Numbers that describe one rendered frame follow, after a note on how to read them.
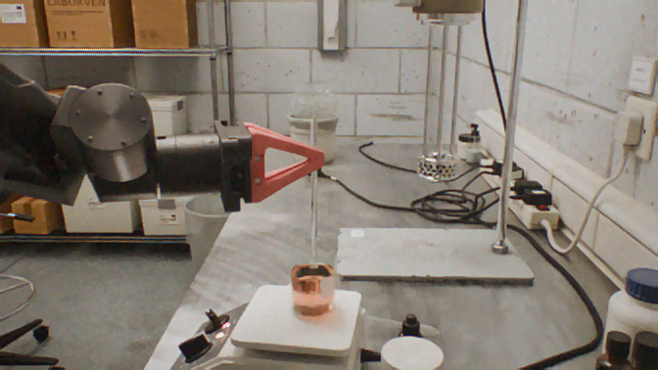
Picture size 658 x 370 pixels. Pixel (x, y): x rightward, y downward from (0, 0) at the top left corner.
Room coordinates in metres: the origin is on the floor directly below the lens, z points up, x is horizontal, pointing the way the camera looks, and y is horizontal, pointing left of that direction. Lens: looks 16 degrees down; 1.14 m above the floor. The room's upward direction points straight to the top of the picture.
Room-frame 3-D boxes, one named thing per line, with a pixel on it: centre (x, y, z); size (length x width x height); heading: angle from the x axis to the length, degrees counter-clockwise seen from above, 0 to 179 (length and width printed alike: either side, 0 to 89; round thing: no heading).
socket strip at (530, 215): (1.20, -0.41, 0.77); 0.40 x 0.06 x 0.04; 178
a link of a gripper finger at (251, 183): (0.53, 0.05, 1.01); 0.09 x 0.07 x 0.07; 104
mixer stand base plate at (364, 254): (0.89, -0.17, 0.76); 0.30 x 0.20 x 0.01; 88
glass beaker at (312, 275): (0.55, 0.02, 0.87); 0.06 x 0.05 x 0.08; 68
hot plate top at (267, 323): (0.54, 0.03, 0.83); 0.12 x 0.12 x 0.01; 81
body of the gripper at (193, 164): (0.51, 0.12, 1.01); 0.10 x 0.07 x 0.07; 14
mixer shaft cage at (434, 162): (0.89, -0.18, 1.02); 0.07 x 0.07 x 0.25
